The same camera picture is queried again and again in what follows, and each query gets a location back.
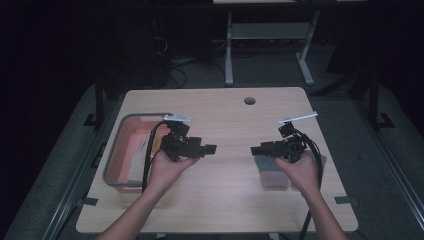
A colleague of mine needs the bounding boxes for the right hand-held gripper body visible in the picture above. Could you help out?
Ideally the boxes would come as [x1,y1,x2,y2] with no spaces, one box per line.
[266,111,319,165]

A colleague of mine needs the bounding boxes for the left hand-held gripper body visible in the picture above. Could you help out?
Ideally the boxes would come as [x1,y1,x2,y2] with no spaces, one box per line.
[159,113,210,163]

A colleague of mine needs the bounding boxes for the beige glove with fox toy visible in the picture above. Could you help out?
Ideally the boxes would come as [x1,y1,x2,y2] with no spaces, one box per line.
[133,131,169,160]

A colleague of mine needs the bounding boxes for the pink basket with grey rim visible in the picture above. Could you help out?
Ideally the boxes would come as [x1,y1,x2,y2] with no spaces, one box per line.
[102,112,174,194]

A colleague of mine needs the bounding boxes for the person's right hand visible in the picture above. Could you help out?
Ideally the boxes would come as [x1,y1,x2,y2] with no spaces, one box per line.
[273,153,321,198]

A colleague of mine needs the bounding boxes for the person's left hand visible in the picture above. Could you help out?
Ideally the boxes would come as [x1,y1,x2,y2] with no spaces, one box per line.
[145,149,201,198]

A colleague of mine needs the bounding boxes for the black metal stand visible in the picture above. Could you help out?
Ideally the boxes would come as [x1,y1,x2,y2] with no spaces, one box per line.
[83,66,105,130]
[369,59,396,130]

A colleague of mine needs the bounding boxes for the grey tape strip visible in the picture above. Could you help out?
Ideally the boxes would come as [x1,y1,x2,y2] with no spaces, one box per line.
[76,196,100,207]

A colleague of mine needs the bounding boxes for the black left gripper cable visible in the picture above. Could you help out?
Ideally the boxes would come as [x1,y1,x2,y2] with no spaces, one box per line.
[141,120,172,194]

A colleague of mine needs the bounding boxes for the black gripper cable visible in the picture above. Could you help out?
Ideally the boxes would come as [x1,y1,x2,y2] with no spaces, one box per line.
[141,120,172,194]
[289,124,325,240]

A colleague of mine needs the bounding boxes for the black floor cables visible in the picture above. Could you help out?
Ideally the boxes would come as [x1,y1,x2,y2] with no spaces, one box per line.
[168,57,196,89]

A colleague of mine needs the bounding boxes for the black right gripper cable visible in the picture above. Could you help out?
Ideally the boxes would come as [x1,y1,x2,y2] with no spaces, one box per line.
[289,124,325,240]

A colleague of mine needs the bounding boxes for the metal floor rail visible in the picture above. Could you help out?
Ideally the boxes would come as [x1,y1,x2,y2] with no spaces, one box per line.
[354,99,424,222]
[41,99,118,240]

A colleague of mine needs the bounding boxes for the white desk frame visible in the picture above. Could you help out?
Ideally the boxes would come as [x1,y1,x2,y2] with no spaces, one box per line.
[213,0,368,88]

